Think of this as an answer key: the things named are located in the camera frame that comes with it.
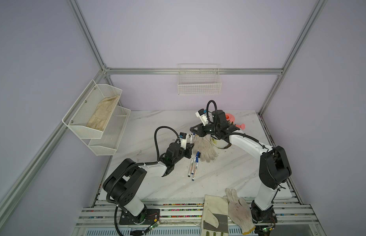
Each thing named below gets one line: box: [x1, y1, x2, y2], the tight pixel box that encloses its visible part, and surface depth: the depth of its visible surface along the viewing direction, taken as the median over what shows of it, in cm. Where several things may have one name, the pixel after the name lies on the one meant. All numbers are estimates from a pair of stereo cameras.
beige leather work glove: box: [200, 194, 229, 236], surface depth 75 cm
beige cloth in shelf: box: [86, 95, 121, 131], surface depth 80 cm
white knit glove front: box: [222, 187, 256, 236], surface depth 75 cm
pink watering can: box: [225, 113, 246, 130], surface depth 103 cm
